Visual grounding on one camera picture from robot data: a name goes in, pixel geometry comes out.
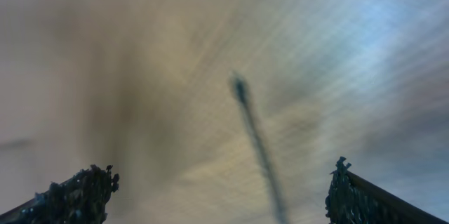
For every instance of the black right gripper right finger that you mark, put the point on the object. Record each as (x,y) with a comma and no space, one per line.
(354,200)

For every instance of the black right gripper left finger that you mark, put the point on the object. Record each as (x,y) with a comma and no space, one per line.
(80,200)

